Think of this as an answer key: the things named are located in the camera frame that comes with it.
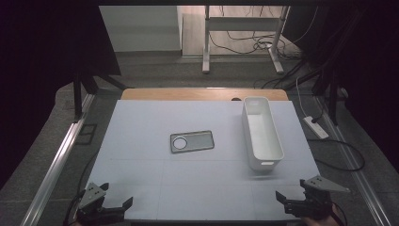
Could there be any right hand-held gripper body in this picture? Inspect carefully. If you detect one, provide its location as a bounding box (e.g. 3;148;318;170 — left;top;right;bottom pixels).
282;174;351;221

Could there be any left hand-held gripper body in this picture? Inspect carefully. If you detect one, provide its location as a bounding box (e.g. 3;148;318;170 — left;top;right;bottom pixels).
74;182;127;226

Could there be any white plastic storage bin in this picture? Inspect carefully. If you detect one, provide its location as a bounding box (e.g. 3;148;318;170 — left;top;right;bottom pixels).
241;96;285;172

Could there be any dark phone case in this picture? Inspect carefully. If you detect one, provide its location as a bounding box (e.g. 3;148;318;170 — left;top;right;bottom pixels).
169;130;215;154

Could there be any person's right hand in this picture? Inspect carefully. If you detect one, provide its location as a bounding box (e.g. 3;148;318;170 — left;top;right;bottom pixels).
300;205;342;226

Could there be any white power strip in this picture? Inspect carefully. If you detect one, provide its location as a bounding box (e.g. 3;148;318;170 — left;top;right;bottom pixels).
302;115;330;140

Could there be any black plug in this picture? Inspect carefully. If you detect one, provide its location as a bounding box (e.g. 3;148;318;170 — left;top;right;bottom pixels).
310;111;325;124

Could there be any pale table cover board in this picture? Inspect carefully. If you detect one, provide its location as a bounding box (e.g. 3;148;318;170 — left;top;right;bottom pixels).
73;99;339;221

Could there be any black tripod stand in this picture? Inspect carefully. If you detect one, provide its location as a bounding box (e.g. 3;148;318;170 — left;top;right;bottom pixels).
311;59;344;127
72;65;130;122

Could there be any black curtain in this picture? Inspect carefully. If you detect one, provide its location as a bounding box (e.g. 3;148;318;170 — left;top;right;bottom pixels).
0;0;122;191
282;0;399;174

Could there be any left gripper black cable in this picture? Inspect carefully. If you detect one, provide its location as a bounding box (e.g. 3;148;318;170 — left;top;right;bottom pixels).
63;187;88;226

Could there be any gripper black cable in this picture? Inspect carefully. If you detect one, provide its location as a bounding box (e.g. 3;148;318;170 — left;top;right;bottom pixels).
331;202;348;226
63;187;88;226

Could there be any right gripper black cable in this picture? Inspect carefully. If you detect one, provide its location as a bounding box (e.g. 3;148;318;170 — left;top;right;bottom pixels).
331;202;348;226

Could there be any aluminium floor rail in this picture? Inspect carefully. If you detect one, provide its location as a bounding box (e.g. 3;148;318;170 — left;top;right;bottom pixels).
314;93;393;226
19;93;96;226

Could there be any black power strip cable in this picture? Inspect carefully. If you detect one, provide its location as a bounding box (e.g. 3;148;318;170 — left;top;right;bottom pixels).
308;137;367;173

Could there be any white floor cable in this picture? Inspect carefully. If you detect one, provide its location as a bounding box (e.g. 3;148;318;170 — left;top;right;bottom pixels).
295;75;311;119

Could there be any tangle of floor cables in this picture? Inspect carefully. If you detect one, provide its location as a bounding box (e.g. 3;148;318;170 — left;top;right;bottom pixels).
208;5;319;61

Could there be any white metal desk frame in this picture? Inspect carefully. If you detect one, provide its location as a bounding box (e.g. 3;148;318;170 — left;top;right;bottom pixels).
201;5;292;75

